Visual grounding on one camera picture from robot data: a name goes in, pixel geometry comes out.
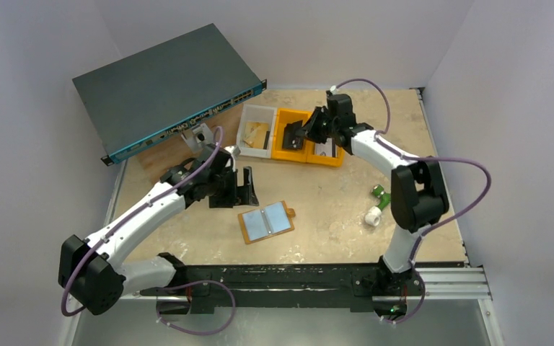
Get white plastic bin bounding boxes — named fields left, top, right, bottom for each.
left=236, top=104, right=277, bottom=159

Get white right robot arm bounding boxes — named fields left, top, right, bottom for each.
left=286, top=94, right=449, bottom=293

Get yellow right bin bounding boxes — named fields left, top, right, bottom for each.
left=304, top=117, right=344, bottom=167

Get yellow middle bin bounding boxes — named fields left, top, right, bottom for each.
left=271, top=108, right=312, bottom=163

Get yellow bin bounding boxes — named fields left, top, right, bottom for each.
left=304, top=117, right=344, bottom=167
left=271, top=108, right=312, bottom=163

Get gold cards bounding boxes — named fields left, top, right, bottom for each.
left=242, top=122, right=271, bottom=149

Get yellow leather card holder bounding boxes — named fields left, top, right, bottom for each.
left=237, top=200, right=296, bottom=244

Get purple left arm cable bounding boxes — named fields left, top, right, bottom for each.
left=60, top=125, right=224, bottom=318

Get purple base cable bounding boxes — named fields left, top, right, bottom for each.
left=155, top=280, right=237, bottom=337
left=378, top=265, right=426, bottom=326

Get white plastic cylinder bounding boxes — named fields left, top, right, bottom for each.
left=364, top=205, right=382, bottom=227

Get grey metal bracket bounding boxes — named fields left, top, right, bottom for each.
left=181, top=123, right=215, bottom=154

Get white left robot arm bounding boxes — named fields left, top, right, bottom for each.
left=58, top=143, right=258, bottom=316

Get wooden board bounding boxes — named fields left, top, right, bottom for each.
left=136, top=105, right=243, bottom=184

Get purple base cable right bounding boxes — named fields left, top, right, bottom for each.
left=378, top=265, right=426, bottom=326

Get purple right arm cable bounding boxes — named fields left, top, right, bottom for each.
left=330, top=78, right=493, bottom=268

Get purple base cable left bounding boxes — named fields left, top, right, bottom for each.
left=155, top=280, right=237, bottom=337

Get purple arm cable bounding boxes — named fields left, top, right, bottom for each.
left=330, top=78, right=493, bottom=268
left=60, top=125, right=224, bottom=318

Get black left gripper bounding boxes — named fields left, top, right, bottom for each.
left=208, top=167, right=257, bottom=208

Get grey network switch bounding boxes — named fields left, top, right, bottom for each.
left=72, top=24, right=267, bottom=166

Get green object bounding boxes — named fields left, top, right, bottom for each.
left=371, top=185, right=391, bottom=211

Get white VIP card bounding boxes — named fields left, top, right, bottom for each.
left=314, top=138, right=337, bottom=158

